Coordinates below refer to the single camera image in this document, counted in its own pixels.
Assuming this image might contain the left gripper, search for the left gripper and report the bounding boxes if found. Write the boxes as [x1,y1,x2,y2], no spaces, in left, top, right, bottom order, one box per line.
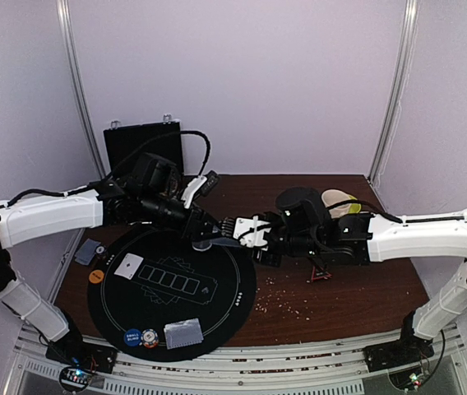
[139,189,227,242]

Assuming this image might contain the black round poker mat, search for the black round poker mat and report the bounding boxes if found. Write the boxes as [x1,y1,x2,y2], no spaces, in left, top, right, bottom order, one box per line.
[87,225,257,362]

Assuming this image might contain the red triangle all-in marker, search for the red triangle all-in marker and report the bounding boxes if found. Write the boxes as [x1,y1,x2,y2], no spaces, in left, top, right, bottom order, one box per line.
[307,267,332,283]

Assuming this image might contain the orange big blind button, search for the orange big blind button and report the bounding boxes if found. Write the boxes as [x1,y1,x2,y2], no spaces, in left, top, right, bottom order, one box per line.
[88,269,104,284]

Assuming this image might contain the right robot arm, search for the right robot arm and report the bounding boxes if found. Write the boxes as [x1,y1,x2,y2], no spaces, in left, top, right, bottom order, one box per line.
[220,187,467,364]

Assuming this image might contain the grey ridged card holder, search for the grey ridged card holder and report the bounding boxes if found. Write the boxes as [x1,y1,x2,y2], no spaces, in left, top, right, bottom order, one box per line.
[208,232,240,248]

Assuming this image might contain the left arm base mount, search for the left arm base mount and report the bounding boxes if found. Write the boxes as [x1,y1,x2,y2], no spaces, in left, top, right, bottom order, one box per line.
[45,342,118,374]

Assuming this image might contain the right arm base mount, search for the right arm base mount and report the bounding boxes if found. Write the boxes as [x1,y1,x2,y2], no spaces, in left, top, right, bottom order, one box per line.
[363,340,434,372]

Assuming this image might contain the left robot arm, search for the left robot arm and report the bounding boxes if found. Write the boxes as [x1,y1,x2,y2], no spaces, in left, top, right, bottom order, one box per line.
[0,138,219,365]

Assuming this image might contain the right aluminium frame post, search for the right aluminium frame post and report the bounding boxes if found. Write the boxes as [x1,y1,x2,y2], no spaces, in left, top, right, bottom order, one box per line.
[368,0,419,188]

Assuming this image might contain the blue small blind button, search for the blue small blind button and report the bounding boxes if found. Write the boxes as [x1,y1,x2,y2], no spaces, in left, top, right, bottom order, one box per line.
[123,328,142,347]

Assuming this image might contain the red poker chip stack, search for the red poker chip stack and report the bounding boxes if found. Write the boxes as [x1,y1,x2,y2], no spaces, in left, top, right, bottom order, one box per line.
[141,328,159,349]

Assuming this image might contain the lime green small bowl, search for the lime green small bowl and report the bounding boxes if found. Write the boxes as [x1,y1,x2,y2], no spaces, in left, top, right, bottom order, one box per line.
[349,200,362,214]

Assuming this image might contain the white floral ceramic mug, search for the white floral ceramic mug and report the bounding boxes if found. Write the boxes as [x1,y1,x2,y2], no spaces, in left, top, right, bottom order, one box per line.
[321,189,350,208]

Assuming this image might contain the ace face-up playing card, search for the ace face-up playing card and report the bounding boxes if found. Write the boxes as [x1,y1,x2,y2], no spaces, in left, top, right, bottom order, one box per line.
[114,253,143,280]

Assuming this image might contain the black poker chip case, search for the black poker chip case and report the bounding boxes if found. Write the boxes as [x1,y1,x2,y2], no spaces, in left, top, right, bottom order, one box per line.
[102,114,185,174]

